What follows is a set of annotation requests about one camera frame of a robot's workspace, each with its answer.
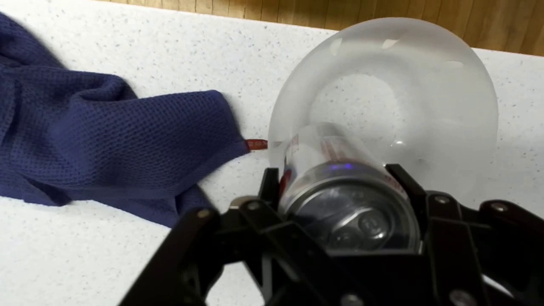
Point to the clear plastic bowl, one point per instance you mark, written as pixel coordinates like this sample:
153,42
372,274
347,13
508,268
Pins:
410,90

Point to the blue dish cloth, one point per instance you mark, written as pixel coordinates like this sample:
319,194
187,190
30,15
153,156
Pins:
85,136

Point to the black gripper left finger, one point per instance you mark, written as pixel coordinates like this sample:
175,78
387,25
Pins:
194,253

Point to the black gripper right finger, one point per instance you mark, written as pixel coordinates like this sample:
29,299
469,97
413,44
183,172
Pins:
491,255

